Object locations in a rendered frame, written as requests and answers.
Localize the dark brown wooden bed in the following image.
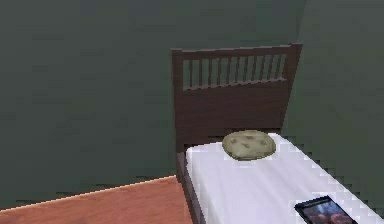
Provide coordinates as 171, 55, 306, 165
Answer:
170, 42, 384, 224

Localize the olive green round pillow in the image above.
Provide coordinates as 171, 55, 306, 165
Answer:
221, 129, 277, 162

